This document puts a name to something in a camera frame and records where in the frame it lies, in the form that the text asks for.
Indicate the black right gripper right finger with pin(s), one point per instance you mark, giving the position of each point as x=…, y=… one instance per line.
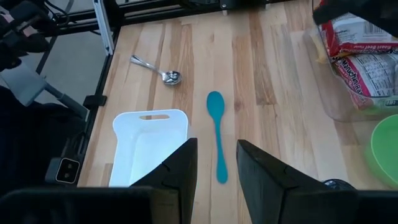
x=264, y=193

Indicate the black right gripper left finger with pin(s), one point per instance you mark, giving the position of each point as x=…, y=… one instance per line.
x=177, y=186

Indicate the teal plastic spoon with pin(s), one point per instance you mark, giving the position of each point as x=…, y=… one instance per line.
x=215, y=105

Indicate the white plastic bin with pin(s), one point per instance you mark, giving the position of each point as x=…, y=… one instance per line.
x=140, y=149

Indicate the red white Maruchan ramen packet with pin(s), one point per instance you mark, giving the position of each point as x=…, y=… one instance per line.
x=370, y=77

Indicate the clear plastic bin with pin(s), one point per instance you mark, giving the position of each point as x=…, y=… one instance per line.
x=323, y=93

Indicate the silver metal spoon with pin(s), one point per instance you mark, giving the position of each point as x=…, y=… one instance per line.
x=171, y=77

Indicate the green plastic bowl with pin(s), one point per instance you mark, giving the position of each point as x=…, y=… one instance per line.
x=385, y=152

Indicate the small grey white camera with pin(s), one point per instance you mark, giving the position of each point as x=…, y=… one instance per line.
x=66, y=170

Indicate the silver aluminium extrusion post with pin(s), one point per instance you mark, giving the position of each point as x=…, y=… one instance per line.
x=104, y=31

